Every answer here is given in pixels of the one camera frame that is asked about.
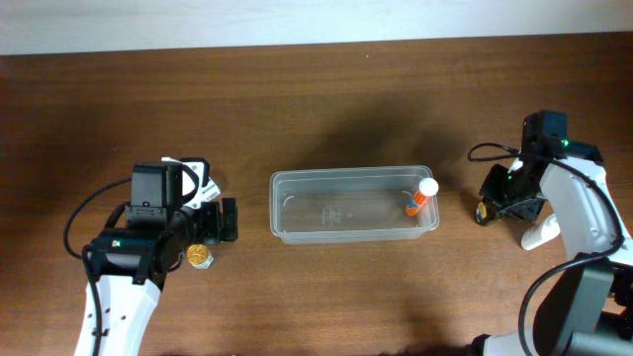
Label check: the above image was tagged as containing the dark bottle white cap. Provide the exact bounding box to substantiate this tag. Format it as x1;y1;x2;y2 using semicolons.
475;197;499;226

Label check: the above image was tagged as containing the orange tube white cap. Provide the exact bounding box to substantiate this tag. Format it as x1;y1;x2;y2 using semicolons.
405;178;439;217

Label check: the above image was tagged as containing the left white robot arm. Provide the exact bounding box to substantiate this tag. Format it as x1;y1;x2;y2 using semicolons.
69;157;238;355

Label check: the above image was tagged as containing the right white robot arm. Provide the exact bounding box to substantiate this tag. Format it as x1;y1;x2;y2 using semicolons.
467;111;632;355

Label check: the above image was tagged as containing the clear plastic container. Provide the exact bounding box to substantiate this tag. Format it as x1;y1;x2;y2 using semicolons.
269;166;440;244

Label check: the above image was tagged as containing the white Panadol box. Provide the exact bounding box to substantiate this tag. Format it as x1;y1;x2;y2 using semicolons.
200;179;221;202

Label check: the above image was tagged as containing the gold lid balm jar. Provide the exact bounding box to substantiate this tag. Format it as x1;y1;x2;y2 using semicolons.
186;244;214;269

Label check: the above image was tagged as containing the white spray bottle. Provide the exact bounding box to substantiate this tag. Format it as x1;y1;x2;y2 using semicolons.
520;215;561;250

